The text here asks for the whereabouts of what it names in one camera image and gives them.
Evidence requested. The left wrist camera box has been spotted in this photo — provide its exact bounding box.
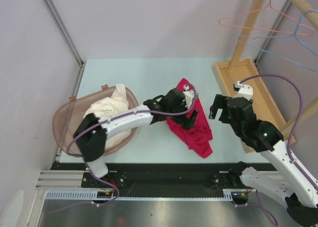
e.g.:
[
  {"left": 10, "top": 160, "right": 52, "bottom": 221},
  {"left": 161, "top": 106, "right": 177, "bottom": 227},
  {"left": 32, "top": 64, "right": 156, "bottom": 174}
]
[{"left": 182, "top": 83, "right": 198, "bottom": 109}]

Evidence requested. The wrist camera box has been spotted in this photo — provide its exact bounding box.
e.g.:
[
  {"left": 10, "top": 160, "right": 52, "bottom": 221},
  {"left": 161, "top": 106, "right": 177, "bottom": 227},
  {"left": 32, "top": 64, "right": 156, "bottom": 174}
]
[
  {"left": 182, "top": 83, "right": 198, "bottom": 109},
  {"left": 233, "top": 81, "right": 253, "bottom": 102}
]

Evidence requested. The wooden clothes rack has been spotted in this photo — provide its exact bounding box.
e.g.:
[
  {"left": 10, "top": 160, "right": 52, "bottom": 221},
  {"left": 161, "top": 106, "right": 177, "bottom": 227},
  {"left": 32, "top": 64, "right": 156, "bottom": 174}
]
[{"left": 213, "top": 0, "right": 318, "bottom": 144}]

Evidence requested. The blue wire hanger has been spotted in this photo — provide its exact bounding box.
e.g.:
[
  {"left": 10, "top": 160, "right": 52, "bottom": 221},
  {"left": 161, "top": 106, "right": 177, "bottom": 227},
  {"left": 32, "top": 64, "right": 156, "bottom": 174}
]
[{"left": 237, "top": 9, "right": 318, "bottom": 74}]

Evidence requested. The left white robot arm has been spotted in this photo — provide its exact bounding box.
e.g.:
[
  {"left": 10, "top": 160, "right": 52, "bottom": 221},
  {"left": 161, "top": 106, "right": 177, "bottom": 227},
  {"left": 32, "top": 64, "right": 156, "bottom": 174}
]
[{"left": 69, "top": 85, "right": 198, "bottom": 187}]

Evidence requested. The red t shirt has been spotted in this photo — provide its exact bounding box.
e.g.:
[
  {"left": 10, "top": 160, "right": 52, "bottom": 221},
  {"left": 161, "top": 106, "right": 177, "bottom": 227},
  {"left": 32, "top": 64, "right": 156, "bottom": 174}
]
[{"left": 165, "top": 77, "right": 214, "bottom": 159}]

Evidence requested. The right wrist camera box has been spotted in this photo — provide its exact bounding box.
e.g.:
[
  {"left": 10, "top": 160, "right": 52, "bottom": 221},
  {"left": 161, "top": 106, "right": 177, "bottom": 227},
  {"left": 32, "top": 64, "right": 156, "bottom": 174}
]
[{"left": 233, "top": 81, "right": 253, "bottom": 102}]

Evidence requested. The pink wire hanger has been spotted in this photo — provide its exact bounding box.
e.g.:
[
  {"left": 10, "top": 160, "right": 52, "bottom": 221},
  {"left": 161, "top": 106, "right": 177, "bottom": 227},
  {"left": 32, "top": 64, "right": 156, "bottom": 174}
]
[{"left": 219, "top": 0, "right": 314, "bottom": 37}]

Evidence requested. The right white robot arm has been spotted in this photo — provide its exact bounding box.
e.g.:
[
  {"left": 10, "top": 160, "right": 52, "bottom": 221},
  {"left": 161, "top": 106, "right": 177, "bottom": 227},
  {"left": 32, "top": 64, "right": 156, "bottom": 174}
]
[{"left": 209, "top": 94, "right": 318, "bottom": 227}]

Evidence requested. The white t shirt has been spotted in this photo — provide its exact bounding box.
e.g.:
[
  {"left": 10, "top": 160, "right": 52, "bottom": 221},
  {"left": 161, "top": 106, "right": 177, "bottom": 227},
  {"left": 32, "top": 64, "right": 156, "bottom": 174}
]
[{"left": 83, "top": 83, "right": 131, "bottom": 152}]

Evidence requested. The white cable duct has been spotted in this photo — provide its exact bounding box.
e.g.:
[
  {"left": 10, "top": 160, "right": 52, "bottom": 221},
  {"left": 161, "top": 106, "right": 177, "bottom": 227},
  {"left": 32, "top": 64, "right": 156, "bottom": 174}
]
[{"left": 45, "top": 190, "right": 233, "bottom": 202}]

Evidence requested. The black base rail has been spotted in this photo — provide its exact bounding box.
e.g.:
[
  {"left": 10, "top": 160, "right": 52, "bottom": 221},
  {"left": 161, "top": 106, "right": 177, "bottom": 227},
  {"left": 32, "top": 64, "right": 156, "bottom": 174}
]
[{"left": 51, "top": 162, "right": 251, "bottom": 198}]

